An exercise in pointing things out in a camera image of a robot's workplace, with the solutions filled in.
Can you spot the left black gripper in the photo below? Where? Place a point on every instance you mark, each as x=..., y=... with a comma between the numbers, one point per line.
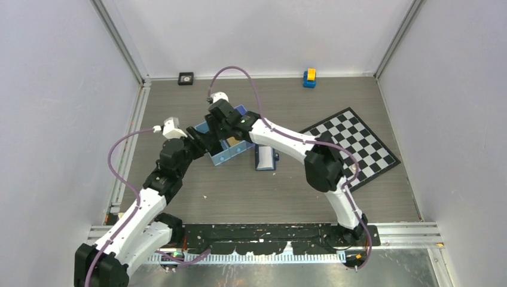
x=198, y=142

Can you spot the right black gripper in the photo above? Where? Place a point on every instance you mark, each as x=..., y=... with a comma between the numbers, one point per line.
x=214, y=122

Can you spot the blue three-compartment organizer tray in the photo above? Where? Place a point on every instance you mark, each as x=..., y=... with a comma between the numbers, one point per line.
x=229, y=152

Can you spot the gold cards stack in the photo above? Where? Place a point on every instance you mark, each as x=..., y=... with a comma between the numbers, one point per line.
x=233, y=142

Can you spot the blue card holder wallet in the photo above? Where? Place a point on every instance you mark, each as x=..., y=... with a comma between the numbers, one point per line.
x=266, y=158

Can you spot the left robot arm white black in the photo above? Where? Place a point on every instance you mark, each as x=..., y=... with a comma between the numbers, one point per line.
x=144, y=228

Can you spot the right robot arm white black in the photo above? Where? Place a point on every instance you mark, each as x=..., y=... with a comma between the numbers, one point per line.
x=321, y=158

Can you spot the small black square box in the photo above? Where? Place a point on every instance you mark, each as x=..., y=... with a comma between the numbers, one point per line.
x=185, y=78

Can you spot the blue and yellow toy car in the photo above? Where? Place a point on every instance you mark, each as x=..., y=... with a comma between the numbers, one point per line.
x=309, y=78

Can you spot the black and white checkerboard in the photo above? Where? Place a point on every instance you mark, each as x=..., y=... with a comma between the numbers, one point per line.
x=349, y=131

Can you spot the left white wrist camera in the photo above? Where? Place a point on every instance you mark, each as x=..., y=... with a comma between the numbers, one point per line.
x=170, y=129

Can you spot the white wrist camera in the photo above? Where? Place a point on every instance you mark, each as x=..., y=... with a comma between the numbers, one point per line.
x=170, y=129
x=214, y=97

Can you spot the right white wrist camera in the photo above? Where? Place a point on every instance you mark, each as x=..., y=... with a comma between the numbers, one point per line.
x=214, y=97

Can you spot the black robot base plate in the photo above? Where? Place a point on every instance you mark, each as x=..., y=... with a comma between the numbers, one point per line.
x=266, y=239

